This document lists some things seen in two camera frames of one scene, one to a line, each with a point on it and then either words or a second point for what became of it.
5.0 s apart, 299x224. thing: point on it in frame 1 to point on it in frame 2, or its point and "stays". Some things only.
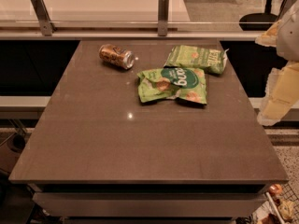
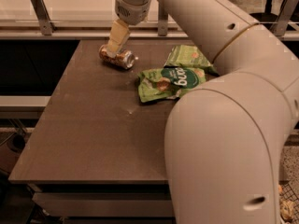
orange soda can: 117,56 stays
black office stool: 262,21 stays
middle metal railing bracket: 163,14 stays
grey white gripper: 290,36 to 133,11
